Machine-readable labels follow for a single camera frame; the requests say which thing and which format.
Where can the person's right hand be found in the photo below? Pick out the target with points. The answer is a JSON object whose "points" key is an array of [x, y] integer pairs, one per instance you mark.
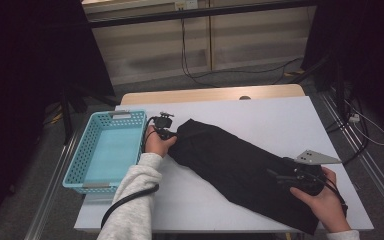
{"points": [[328, 206]]}

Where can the light blue plastic basket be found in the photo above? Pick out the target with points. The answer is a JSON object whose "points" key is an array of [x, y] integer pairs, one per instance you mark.
{"points": [[113, 150]]}

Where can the wide black curtain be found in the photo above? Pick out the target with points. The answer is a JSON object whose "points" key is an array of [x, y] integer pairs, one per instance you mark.
{"points": [[20, 66]]}

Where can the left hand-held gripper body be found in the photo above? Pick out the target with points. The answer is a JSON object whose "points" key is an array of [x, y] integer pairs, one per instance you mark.
{"points": [[163, 123]]}

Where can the round table grommet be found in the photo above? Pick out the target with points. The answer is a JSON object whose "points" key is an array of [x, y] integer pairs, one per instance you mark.
{"points": [[245, 98]]}

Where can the black horizontal bar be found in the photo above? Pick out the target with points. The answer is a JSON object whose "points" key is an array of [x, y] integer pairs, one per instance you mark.
{"points": [[193, 13]]}

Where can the black pants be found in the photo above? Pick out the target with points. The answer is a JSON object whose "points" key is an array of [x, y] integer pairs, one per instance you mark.
{"points": [[230, 163]]}

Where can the white table cover sheet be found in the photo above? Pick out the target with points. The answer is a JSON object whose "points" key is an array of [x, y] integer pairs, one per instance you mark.
{"points": [[246, 120]]}

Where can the aluminium floor rail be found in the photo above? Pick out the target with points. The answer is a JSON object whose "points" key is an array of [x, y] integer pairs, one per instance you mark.
{"points": [[373, 170], [51, 190]]}

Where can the white plug adapter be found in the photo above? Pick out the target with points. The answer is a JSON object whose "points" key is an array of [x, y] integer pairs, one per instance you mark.
{"points": [[354, 118]]}

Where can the narrow black curtain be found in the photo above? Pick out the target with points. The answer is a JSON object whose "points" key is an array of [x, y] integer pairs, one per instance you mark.
{"points": [[373, 50]]}

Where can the white wall socket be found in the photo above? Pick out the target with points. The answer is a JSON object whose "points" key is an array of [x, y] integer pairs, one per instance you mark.
{"points": [[186, 4]]}

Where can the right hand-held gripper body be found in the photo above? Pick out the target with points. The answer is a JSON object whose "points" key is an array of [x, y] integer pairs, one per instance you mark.
{"points": [[310, 180]]}

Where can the person's left hand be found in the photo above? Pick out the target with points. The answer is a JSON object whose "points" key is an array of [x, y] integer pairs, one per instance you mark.
{"points": [[156, 145]]}

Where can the black metal stand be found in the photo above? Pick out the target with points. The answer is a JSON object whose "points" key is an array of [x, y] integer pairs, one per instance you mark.
{"points": [[339, 86], [67, 120]]}

